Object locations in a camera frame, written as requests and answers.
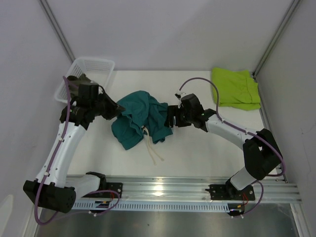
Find right aluminium corner post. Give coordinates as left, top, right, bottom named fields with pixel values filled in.
left=252, top=0, right=303, bottom=79

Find white plastic basket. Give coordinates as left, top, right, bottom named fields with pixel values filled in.
left=66, top=57, right=115, bottom=91

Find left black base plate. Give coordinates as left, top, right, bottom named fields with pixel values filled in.
left=98, top=182, right=123, bottom=199

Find lime green folded shorts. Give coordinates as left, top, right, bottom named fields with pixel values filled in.
left=211, top=68, right=261, bottom=111

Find teal green shorts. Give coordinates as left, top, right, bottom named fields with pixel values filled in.
left=111, top=90, right=173, bottom=150

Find olive green shorts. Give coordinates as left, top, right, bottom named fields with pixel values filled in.
left=67, top=73, right=93, bottom=97

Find white slotted cable duct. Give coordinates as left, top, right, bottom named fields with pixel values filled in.
left=72, top=200, right=230, bottom=213

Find aluminium corner post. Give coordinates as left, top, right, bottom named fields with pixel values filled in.
left=252, top=0, right=303, bottom=79
left=38, top=0, right=76, bottom=63

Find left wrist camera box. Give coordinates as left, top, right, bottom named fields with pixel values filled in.
left=78, top=83, right=99, bottom=100

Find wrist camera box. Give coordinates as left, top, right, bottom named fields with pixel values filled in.
left=78, top=83, right=99, bottom=100
left=181, top=93, right=204, bottom=118

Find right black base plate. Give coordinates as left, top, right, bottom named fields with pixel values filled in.
left=205, top=184, right=255, bottom=201

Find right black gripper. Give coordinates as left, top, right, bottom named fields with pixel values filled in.
left=164, top=106, right=193, bottom=128

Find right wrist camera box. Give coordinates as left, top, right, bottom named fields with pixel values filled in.
left=181, top=93, right=204, bottom=118

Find aluminium mounting rail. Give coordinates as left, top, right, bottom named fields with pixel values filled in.
left=106, top=176, right=302, bottom=203

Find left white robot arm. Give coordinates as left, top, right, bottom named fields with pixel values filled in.
left=23, top=93, right=125, bottom=213

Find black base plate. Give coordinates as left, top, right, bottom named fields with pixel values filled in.
left=205, top=184, right=255, bottom=201
left=98, top=182, right=123, bottom=199

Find left aluminium corner post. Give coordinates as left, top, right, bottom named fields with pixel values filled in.
left=38, top=0, right=76, bottom=63

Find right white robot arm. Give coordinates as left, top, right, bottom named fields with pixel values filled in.
left=165, top=105, right=285, bottom=199

